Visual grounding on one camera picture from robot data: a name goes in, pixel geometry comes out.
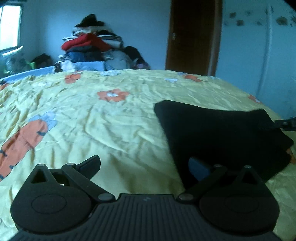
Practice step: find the window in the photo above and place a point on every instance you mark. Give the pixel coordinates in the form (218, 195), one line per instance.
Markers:
(11, 16)

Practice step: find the black pants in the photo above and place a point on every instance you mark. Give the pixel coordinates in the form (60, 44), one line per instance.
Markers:
(223, 153)

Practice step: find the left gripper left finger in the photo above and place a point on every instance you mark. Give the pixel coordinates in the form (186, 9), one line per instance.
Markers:
(58, 200)

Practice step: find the black bag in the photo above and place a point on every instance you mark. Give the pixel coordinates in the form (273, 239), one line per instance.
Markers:
(42, 61)

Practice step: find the floral pillow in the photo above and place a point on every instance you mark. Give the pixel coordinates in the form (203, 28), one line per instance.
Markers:
(13, 58)

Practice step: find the brown wooden door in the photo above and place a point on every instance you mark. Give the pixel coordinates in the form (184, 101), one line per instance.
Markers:
(194, 36)

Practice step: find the pile of clothes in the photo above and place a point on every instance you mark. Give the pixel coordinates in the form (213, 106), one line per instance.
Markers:
(92, 40)

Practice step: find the white wardrobe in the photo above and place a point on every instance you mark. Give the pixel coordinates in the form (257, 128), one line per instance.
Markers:
(257, 52)

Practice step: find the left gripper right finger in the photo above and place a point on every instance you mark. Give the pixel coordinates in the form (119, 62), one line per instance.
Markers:
(231, 199)

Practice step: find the yellow carrot print bedsheet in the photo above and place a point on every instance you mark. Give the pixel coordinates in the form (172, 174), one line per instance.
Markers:
(62, 118)

